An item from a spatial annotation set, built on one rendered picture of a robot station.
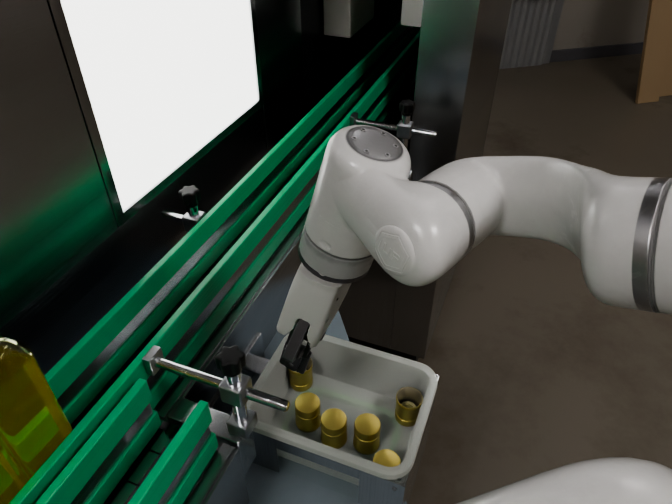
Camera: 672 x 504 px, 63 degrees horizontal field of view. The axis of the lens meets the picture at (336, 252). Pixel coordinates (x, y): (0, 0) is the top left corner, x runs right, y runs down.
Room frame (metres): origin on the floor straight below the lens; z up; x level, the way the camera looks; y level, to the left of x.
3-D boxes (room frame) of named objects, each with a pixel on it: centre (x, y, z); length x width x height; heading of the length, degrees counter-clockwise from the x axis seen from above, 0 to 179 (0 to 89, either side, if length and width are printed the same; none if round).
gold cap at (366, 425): (0.41, -0.04, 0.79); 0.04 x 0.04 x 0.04
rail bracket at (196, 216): (0.66, 0.23, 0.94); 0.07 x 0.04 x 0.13; 68
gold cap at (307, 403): (0.44, 0.04, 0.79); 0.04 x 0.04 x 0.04
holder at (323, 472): (0.44, 0.02, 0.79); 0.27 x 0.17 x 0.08; 68
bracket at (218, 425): (0.37, 0.14, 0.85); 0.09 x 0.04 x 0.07; 68
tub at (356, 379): (0.43, -0.01, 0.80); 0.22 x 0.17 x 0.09; 68
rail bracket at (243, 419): (0.36, 0.13, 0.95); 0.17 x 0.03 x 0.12; 68
